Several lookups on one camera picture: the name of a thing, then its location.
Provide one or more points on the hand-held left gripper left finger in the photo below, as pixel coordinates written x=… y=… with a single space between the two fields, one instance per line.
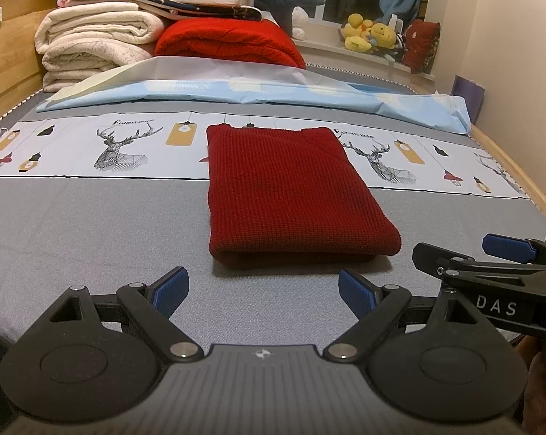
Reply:
x=172 y=291

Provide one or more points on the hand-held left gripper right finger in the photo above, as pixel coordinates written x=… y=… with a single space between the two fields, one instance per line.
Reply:
x=356 y=293

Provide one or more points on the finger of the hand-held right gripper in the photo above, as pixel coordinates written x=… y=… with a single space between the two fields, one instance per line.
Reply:
x=508 y=245
x=436 y=258

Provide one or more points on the dark red knit sweater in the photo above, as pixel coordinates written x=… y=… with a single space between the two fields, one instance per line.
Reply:
x=291 y=190

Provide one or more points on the person's right hand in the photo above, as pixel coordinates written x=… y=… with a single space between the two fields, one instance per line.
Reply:
x=542 y=394

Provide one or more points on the red towel on table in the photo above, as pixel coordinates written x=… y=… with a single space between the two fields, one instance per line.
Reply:
x=73 y=145

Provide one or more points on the red cushion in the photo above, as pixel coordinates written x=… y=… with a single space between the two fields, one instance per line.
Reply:
x=421 y=45

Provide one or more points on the light blue bed sheet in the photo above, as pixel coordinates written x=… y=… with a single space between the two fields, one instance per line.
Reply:
x=263 y=93

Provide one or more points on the white window sill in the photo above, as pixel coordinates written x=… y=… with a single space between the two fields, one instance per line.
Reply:
x=336 y=56

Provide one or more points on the yellow plush toy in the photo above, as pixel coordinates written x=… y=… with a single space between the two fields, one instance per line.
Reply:
x=358 y=31
x=382 y=35

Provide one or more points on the bright red folded blanket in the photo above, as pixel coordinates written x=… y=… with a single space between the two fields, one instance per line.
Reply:
x=227 y=40

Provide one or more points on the cream folded blanket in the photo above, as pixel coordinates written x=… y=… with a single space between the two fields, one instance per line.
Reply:
x=96 y=38

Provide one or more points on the white plush toy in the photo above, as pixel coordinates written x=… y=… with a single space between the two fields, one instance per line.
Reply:
x=300 y=22

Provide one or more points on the wooden headboard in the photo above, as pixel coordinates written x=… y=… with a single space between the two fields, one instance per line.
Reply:
x=10 y=63

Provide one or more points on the wooden bed rail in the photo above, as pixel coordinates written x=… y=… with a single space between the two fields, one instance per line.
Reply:
x=517 y=167

